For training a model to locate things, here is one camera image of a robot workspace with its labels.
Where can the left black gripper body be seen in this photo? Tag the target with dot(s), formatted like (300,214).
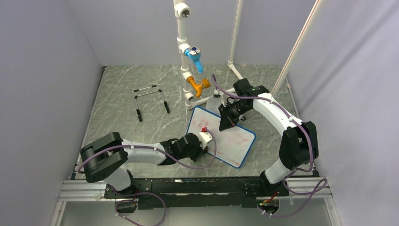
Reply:
(194,154)

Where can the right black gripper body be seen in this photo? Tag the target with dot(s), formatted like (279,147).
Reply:
(234,110)

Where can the blue framed whiteboard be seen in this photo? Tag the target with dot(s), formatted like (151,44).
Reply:
(231,145)

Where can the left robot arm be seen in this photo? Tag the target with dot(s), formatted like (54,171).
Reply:
(102,159)

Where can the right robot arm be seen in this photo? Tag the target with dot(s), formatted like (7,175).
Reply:
(299,143)

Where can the orange plastic tap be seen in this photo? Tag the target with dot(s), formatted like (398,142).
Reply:
(198,87)

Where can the blue plastic tap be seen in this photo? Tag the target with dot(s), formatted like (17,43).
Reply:
(194,54)

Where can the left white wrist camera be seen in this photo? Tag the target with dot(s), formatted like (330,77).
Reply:
(206,139)

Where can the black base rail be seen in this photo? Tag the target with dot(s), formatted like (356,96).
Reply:
(245,192)

